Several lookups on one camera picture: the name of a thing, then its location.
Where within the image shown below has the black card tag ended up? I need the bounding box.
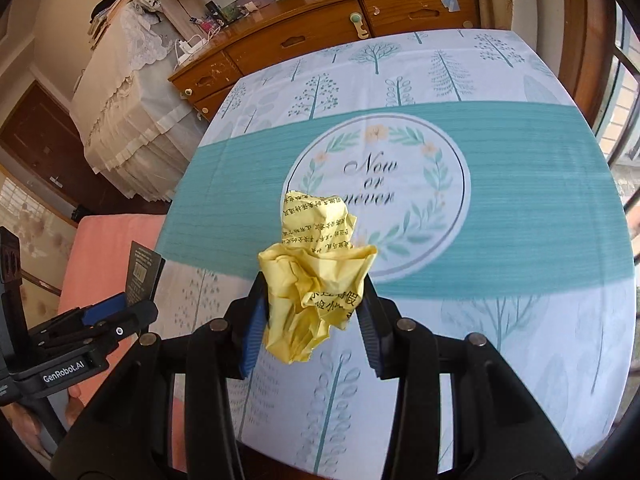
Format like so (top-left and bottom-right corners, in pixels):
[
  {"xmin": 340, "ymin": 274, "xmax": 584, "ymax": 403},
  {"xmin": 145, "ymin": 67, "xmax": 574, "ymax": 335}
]
[{"xmin": 125, "ymin": 242, "xmax": 165, "ymax": 307}]

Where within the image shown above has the yellow paper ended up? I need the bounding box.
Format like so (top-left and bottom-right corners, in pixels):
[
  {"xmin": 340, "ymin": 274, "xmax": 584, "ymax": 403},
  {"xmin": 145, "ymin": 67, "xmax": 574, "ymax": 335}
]
[{"xmin": 258, "ymin": 191, "xmax": 378, "ymax": 364}]

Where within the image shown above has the pink bed sheet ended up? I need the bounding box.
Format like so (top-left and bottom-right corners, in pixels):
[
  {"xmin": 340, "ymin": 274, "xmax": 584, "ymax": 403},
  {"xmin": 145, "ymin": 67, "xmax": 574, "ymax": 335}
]
[{"xmin": 56, "ymin": 212, "xmax": 189, "ymax": 470}]

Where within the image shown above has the tree print tablecloth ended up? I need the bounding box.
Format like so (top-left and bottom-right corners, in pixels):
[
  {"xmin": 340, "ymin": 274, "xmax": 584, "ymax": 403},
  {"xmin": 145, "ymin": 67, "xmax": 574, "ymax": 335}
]
[{"xmin": 154, "ymin": 29, "xmax": 636, "ymax": 455}]

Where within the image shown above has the cream lace covered furniture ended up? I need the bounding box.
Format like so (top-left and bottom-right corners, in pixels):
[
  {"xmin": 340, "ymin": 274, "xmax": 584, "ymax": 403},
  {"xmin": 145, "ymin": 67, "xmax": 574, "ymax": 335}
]
[{"xmin": 70, "ymin": 2, "xmax": 207, "ymax": 202}]

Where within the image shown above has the dark wooden door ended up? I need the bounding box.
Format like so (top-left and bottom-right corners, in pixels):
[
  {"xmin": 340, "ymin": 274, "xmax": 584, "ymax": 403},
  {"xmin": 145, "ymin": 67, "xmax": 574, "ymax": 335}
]
[{"xmin": 1, "ymin": 82, "xmax": 169, "ymax": 220}]

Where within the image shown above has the window metal grille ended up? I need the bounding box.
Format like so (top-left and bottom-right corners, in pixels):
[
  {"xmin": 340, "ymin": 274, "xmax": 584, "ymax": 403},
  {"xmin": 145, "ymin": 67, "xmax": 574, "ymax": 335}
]
[{"xmin": 591, "ymin": 0, "xmax": 640, "ymax": 261}]

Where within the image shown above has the wooden dresser with drawers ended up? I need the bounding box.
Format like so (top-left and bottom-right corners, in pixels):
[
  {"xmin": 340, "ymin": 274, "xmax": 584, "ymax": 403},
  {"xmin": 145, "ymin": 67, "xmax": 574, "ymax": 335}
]
[{"xmin": 169, "ymin": 0, "xmax": 480, "ymax": 119}]

